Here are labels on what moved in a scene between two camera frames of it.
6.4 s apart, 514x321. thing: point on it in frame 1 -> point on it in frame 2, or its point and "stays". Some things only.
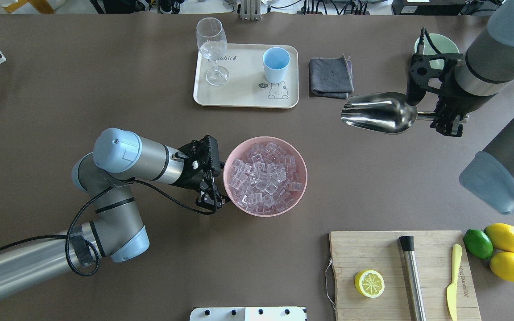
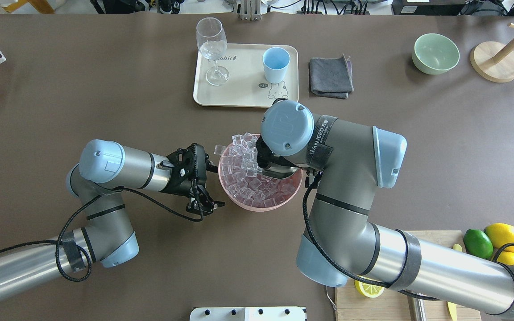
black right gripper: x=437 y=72 -> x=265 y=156
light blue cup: x=275 y=60 stays
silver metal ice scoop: x=386 y=113 -> x=276 y=172
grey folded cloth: x=330 y=77 stays
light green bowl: x=444 y=44 stays
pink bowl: x=265 y=176 stays
